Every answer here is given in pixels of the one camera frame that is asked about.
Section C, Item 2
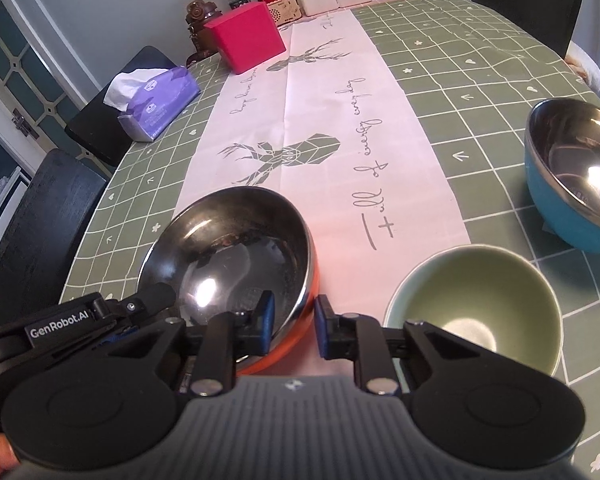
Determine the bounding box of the pink red box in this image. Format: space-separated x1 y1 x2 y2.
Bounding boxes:
204 2 286 74

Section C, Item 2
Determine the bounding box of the green ceramic bowl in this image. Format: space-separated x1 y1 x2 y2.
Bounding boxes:
384 244 564 376

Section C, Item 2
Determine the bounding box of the black chair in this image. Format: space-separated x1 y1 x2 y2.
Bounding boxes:
65 46 175 167
0 148 107 326

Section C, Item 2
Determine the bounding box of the black chair near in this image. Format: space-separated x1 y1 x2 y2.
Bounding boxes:
0 148 107 326

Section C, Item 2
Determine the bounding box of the black chair far left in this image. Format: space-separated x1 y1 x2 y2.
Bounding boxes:
65 46 175 167

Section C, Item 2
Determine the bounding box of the brown figurine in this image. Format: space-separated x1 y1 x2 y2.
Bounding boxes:
185 0 222 67

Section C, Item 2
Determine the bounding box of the orange steel bowl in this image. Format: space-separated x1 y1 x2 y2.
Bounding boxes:
138 186 320 375

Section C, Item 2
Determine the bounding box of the blue steel bowl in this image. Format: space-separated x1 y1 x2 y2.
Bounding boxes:
524 98 600 254

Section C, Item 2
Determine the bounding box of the white table runner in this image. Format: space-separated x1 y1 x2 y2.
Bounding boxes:
176 11 469 318

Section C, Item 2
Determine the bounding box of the beige small radio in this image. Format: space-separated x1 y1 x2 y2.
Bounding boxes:
268 0 303 27

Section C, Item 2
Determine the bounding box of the purple tissue pack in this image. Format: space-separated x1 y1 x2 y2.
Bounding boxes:
102 66 201 143

